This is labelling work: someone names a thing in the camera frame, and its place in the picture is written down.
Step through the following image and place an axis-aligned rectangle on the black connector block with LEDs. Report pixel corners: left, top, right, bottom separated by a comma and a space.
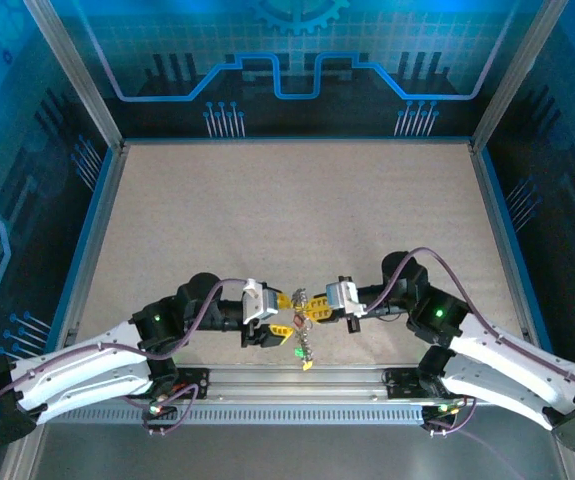
422, 402, 461, 426
141, 397, 178, 424

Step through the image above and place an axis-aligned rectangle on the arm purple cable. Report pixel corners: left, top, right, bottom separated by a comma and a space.
361, 247, 575, 480
0, 278, 251, 437

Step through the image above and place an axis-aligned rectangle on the blue edged side rail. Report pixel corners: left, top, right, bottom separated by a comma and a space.
468, 142, 558, 365
49, 142, 131, 365

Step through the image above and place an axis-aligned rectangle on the aluminium frame post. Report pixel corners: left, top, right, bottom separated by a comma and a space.
469, 0, 571, 151
20, 0, 127, 151

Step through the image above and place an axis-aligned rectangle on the large metal keyring bundle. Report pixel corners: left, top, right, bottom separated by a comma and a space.
289, 286, 318, 372

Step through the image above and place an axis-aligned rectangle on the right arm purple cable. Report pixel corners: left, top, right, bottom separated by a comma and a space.
361, 247, 575, 480

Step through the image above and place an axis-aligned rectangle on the grey metal tray plate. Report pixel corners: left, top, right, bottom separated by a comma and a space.
0, 389, 575, 480

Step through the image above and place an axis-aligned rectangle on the aluminium table edge rail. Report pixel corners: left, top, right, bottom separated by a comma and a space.
121, 135, 474, 147

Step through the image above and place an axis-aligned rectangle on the grey slotted cable duct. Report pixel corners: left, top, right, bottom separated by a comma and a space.
46, 405, 427, 427

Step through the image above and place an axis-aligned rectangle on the aluminium mounting rail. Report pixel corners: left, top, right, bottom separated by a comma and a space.
25, 363, 571, 407

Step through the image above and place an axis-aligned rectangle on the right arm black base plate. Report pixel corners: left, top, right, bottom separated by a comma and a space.
381, 367, 443, 401

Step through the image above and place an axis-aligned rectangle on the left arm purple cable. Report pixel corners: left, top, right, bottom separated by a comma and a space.
0, 278, 251, 437

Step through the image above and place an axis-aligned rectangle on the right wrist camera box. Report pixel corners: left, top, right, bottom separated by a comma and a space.
324, 279, 368, 319

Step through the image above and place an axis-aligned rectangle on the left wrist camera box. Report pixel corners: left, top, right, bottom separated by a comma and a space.
240, 278, 281, 325

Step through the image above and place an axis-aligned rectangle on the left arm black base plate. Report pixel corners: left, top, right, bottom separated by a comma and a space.
166, 367, 212, 401

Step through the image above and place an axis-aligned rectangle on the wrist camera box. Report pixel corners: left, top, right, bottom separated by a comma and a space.
324, 279, 368, 319
240, 278, 281, 325

